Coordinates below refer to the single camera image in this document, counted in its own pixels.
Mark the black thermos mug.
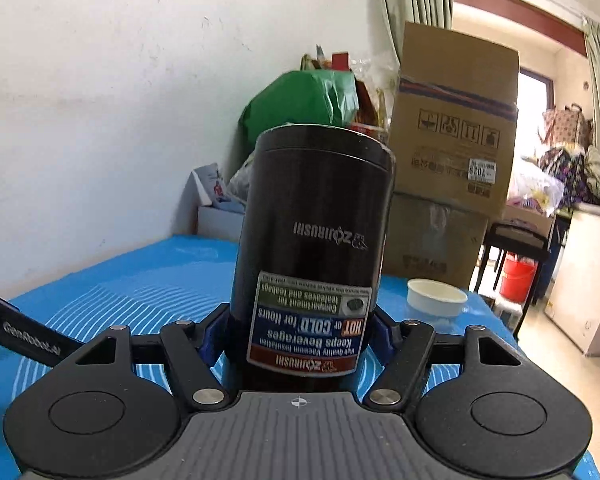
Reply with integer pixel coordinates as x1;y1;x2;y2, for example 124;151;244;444
225;125;396;391

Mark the blue sailboat paper cup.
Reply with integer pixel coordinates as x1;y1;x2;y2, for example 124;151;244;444
406;278;468;318

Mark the lower cardboard box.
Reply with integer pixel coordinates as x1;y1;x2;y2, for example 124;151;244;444
382;193;489;288

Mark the cardboard box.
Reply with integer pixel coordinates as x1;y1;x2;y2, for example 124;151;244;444
382;193;489;288
389;23;519;219

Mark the red bucket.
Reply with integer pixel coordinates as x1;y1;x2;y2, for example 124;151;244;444
500;252;536;304

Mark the white open box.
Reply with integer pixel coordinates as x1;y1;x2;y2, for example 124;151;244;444
193;162;245;243

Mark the black stool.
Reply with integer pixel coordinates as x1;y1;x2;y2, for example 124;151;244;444
474;221;550;339

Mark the clear plastic bag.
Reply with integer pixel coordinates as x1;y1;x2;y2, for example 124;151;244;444
227;152;256;205

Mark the white chest freezer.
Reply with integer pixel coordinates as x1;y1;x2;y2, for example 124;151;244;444
545;204;600;356

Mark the upper cardboard box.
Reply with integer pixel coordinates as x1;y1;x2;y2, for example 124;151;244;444
389;23;519;219

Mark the pile of clothes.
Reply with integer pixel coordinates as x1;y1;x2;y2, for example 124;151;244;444
504;103;600;221

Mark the green bag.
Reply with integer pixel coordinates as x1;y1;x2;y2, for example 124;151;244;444
239;70;358;151

